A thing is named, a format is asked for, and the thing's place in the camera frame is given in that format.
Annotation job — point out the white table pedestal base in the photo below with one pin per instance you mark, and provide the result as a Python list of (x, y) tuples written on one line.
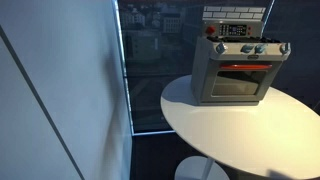
[(190, 170)]

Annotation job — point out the grey toy stove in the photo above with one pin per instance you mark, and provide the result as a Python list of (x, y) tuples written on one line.
[(203, 73)]

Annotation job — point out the grey oven door with window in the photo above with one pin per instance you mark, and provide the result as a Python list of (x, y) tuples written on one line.
[(238, 83)]

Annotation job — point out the red round stove knob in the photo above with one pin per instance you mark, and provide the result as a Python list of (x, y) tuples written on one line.
[(210, 30)]

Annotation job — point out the blue stove dial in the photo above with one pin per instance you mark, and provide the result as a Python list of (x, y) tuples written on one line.
[(260, 48), (220, 47), (247, 48), (285, 48)]

